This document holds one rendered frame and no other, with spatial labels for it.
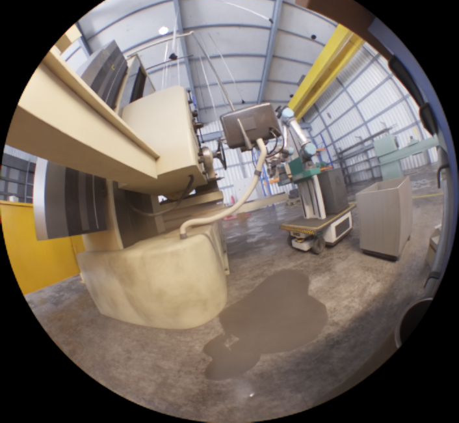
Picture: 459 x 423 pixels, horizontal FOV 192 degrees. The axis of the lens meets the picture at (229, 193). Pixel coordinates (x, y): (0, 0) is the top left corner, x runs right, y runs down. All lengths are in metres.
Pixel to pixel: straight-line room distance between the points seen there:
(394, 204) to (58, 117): 1.58
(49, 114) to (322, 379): 1.19
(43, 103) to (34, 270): 2.25
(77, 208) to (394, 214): 1.89
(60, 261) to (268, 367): 2.62
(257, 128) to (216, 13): 7.44
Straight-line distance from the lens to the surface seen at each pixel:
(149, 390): 0.92
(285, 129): 1.53
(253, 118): 0.85
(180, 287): 0.86
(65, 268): 2.71
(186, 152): 0.94
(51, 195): 0.83
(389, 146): 5.37
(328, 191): 1.73
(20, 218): 2.55
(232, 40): 8.24
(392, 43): 0.22
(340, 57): 9.00
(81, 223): 0.89
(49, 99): 0.52
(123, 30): 8.31
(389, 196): 1.15
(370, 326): 0.92
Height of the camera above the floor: 0.74
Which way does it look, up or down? 5 degrees up
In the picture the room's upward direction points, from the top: 14 degrees counter-clockwise
